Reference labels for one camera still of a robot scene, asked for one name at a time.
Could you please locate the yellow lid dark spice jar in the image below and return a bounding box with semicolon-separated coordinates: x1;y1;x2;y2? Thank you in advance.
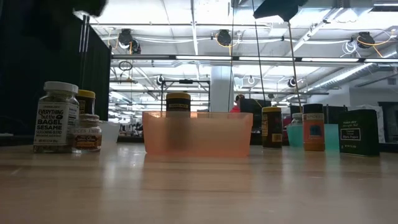
165;92;192;150
76;89;96;115
262;106;283;149

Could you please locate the white lid sesame seasoning jar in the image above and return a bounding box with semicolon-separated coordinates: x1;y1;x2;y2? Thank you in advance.
291;112;304;126
33;81;80;154

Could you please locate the small glass saffron jar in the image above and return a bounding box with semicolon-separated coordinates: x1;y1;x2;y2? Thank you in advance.
73;113;103;152

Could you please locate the orange spice bottle black lid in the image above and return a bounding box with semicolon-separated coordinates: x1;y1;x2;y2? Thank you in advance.
303;103;326;152

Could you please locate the orange translucent plastic bin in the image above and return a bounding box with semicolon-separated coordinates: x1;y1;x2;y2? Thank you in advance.
142;111;254;158

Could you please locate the white building pillar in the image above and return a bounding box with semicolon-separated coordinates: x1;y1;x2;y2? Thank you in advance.
210;65;234;113

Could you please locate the person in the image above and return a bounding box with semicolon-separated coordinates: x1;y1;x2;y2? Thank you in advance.
229;94;246;113

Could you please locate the long ceiling light bar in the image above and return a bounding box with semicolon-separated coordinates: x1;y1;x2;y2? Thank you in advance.
111;54;398;63

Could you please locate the clear plastic bin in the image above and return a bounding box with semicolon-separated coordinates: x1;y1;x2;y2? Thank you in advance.
99;121;121;144

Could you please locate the teal plastic bin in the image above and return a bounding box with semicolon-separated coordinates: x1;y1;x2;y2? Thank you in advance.
286;123;340;151

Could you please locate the black curtain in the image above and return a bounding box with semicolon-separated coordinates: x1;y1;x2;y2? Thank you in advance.
0;0;112;146

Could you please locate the dark cabinet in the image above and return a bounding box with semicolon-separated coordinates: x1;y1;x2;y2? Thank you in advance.
377;101;398;144

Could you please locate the black hanging cable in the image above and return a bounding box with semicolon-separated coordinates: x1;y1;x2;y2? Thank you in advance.
254;18;267;108

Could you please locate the black ceiling cable reel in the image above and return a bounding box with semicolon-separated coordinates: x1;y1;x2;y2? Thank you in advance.
216;29;231;47
118;28;141;54
356;30;376;49

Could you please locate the yellow hanging cable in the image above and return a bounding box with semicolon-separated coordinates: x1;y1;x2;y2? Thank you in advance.
287;20;304;113

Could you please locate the silver ventilation duct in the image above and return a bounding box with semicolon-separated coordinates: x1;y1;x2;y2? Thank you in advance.
306;51;398;91

